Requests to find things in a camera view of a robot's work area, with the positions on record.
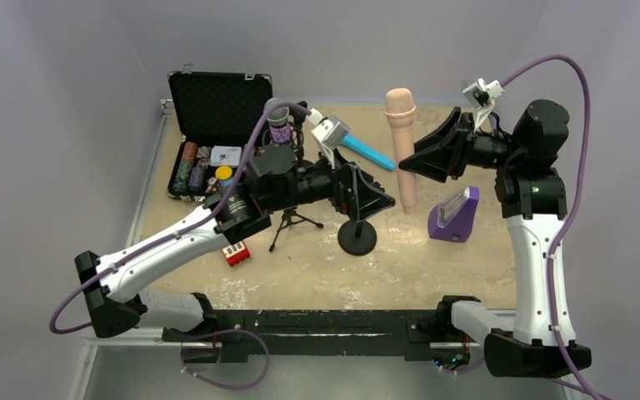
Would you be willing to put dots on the yellow round chip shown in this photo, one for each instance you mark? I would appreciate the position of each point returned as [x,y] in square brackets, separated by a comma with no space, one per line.
[224,173]

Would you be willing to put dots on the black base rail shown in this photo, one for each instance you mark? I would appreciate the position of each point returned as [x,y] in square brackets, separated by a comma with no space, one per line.
[414,335]

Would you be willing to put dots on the red yellow toy block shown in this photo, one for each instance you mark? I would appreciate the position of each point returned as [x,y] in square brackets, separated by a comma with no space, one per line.
[236,253]

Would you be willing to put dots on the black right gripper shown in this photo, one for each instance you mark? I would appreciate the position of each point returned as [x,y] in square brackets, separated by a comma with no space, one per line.
[460,147]

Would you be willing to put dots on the blue small blind chip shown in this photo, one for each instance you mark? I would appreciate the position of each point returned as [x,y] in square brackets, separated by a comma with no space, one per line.
[226,183]

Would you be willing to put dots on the black poker chip case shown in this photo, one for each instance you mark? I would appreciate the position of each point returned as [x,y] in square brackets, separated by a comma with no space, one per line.
[214,109]

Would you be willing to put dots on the purple glitter microphone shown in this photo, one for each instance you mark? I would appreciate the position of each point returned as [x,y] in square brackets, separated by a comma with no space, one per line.
[278,130]

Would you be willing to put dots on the white playing card deck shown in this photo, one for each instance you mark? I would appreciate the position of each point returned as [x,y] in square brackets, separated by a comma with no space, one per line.
[225,156]

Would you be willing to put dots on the triangular all-in marker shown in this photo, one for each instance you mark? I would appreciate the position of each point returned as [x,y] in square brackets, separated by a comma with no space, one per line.
[213,186]

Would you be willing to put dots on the purple metronome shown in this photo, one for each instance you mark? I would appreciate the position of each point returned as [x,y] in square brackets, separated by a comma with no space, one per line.
[453,220]

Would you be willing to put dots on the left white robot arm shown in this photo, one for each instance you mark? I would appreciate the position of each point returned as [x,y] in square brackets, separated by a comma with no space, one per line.
[116,285]

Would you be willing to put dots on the black round-base mic stand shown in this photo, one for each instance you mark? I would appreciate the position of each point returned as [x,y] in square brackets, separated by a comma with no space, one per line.
[296,120]
[357,238]

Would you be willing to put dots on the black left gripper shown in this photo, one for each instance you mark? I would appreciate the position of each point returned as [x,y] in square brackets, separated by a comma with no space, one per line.
[343,187]

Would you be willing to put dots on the pink toy microphone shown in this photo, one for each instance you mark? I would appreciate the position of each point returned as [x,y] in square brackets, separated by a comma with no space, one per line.
[399,111]

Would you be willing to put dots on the blue toy microphone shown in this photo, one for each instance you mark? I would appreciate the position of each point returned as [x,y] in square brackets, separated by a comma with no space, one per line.
[368,152]

